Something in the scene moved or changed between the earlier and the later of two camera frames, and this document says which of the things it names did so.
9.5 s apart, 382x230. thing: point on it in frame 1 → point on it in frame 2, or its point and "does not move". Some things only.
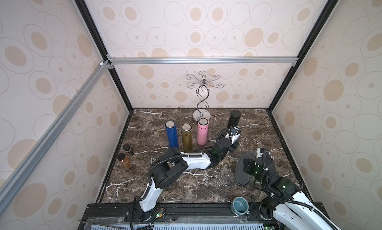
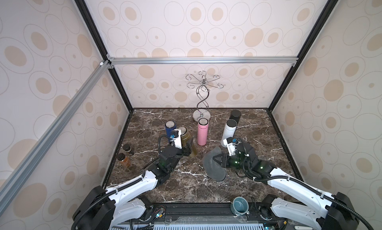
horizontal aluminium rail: x=204 y=60 does not move
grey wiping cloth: x=241 y=175 → x=213 y=169
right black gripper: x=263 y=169 → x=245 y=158
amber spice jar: x=126 y=161 does not move
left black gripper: x=234 y=147 → x=188 y=145
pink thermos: x=202 y=131 does not move
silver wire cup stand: x=202 y=89 does not move
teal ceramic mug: x=239 y=206 does not move
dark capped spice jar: x=128 y=148 does not move
